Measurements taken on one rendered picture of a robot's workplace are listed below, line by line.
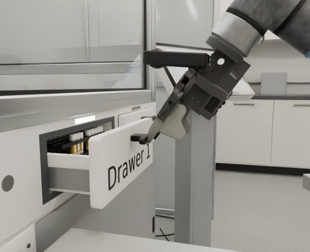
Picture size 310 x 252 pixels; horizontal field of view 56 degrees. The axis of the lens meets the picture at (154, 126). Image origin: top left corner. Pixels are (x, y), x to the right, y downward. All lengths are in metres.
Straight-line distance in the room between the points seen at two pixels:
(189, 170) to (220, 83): 0.97
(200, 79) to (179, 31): 1.74
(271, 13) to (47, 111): 0.38
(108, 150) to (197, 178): 1.05
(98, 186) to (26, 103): 0.16
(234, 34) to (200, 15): 1.73
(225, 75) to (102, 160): 0.24
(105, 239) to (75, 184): 0.10
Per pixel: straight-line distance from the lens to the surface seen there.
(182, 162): 1.47
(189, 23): 2.22
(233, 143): 3.49
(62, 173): 0.49
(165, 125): 0.51
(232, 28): 0.49
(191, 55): 0.51
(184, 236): 1.60
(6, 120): 0.42
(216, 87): 0.49
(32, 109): 0.47
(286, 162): 3.58
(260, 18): 0.50
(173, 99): 0.48
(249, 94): 1.53
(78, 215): 0.61
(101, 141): 0.44
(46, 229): 0.53
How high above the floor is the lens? 1.00
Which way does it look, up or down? 8 degrees down
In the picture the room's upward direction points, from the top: straight up
